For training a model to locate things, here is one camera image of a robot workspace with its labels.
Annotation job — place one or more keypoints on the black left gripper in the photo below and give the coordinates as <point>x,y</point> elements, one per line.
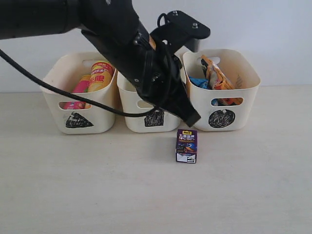
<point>161,83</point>

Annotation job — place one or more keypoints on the blue snack bag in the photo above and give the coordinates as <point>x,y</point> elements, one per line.
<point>204,84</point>

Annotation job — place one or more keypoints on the yellow chips can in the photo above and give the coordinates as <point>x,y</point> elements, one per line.
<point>102,72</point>

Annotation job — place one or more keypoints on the orange chips bag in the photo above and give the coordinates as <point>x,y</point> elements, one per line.
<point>218,81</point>

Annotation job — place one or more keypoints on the purple juice carton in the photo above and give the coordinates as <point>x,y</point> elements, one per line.
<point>186,146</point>

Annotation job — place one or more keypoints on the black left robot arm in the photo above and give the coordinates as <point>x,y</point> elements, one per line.
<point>110,25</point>

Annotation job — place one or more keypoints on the cream bin square mark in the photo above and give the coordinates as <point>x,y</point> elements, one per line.
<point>158,121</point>

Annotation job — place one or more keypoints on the cream bin circle mark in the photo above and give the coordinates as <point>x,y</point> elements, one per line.
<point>222,110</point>

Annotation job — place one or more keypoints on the cream bin triangle mark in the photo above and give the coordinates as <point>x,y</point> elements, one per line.
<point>65,75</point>

